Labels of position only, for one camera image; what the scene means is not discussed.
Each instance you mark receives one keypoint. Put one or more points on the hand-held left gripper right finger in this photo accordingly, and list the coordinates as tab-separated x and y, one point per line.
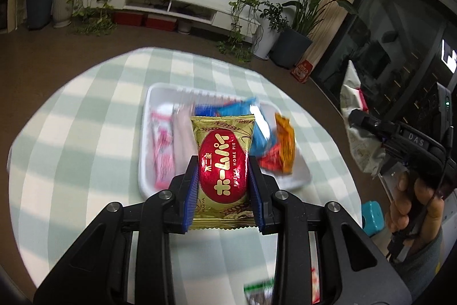
257	197

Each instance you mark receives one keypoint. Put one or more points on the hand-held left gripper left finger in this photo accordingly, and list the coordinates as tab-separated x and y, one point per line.
191	197

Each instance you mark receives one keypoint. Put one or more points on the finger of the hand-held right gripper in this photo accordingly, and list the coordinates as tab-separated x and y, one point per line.
367	121

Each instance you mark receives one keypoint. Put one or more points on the white snack packet red label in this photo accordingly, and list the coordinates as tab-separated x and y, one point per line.
357	147

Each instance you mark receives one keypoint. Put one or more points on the gold packet red oval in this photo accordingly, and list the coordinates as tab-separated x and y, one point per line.
223	165

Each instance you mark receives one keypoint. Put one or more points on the light blue snack packet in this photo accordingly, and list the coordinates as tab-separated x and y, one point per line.
260	140

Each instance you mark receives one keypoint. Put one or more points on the orange snack packet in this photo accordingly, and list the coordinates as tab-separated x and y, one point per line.
285	140

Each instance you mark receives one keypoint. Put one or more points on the white plastic tray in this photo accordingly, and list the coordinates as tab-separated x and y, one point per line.
150	105

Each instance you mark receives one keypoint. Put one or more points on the person's right forearm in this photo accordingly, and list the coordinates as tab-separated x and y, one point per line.
421	265

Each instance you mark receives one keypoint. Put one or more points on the person's right hand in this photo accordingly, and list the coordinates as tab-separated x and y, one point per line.
400	197

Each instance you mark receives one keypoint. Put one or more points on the small red foil packet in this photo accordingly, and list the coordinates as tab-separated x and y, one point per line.
271	159

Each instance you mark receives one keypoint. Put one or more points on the pale pink snack packet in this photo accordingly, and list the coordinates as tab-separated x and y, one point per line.
184	137

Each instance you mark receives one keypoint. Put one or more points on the dark glass sliding door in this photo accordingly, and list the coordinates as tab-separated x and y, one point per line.
392	51

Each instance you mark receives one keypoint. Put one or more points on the red printed bag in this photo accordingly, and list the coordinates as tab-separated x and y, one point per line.
301	71

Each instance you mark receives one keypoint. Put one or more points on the teal plastic stool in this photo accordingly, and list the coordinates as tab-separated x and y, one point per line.
373	217

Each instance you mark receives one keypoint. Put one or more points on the white green snack packet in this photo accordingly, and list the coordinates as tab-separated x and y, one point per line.
259	292

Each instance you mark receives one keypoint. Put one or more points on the dark grey square planter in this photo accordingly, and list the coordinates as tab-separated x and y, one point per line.
291	47
39	6

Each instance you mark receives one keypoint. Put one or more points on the green white checkered tablecloth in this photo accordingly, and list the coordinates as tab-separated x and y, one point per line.
89	130

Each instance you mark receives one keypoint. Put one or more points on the tall white ribbed pot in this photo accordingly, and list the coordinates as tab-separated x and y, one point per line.
266	42

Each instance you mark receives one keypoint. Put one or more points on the bushy small-leaf plant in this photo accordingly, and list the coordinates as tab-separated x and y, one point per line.
275	15

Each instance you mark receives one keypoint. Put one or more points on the small white pot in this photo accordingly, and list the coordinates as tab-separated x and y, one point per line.
184	26

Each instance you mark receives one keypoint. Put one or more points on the red storage box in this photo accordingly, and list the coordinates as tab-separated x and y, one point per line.
160	22
128	18

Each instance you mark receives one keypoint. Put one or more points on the white television cabinet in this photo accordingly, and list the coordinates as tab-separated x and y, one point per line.
210	17

